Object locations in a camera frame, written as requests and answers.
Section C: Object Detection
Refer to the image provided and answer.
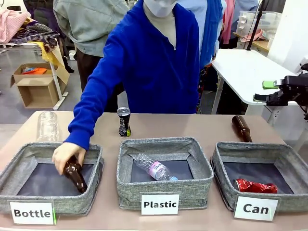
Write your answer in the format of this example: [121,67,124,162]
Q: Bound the grey fabric basket can label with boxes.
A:
[210,141,308,213]

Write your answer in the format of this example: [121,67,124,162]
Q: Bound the blue hanging garment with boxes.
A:
[182,0,227,70]

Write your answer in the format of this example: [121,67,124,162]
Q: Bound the pink hanging garment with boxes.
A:
[222,0,237,45]

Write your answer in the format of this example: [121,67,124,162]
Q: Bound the person's right hand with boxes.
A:
[52,141,87,175]

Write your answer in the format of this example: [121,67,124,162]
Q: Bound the dark patterned cloth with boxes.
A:
[9,20,60,53]

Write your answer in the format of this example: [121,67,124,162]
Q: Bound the white sign reading Bottle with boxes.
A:
[9,201,56,226]

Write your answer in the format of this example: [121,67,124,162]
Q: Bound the clear plastic storage box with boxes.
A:
[235,11,282,40]

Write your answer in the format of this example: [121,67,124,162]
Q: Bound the black drink can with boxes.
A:
[117,107,132,138]

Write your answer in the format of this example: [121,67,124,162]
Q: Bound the white table leg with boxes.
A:
[50,55,69,111]

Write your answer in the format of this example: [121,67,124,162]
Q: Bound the white table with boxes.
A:
[211,49,308,126]

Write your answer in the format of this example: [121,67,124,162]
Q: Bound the white sign reading Plastic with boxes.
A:
[141,193,180,216]

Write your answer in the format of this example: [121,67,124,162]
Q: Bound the grey fabric basket bottle label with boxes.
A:
[0,141,105,216]

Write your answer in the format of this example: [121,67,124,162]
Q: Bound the pink checked cloth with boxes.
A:
[0,9,31,44]

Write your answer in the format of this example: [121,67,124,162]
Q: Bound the person in blue hoodie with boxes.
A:
[105,0,201,115]

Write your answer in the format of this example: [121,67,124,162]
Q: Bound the brown glass bottle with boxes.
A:
[63,155,88,194]
[231,115,253,143]

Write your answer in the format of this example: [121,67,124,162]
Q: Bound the black pole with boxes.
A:
[246,0,270,51]

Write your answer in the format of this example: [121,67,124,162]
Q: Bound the yellow cloth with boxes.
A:
[36,42,65,71]

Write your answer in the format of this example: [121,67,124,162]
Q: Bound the white sign reading Can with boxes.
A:
[233,195,280,221]

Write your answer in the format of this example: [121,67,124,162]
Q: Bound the wooden desk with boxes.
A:
[233,32,270,52]

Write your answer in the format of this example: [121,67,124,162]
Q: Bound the grey fabric basket plastic label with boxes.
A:
[116,137,214,210]

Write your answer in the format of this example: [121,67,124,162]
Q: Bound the crushed red can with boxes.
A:
[233,178,279,194]

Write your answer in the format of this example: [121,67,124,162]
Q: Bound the open cardboard box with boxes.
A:
[10,63,70,109]

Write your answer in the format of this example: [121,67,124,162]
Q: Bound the orange cloth item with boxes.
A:
[22,67,48,76]

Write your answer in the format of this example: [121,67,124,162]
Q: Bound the crushed clear plastic bottle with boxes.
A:
[133,153,179,181]

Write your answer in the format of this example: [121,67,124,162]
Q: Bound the person's right forearm blue sleeve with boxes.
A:
[64,72,126,151]

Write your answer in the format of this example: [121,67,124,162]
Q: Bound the person in grey jacket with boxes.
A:
[52,0,130,114]

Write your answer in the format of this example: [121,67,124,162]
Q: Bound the white face mask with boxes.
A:
[143,0,179,18]

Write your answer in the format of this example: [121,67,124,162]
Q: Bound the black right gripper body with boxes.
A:
[279,72,308,106]

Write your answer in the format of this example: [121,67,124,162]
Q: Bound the pink cloth on desk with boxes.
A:
[240,28,268,43]

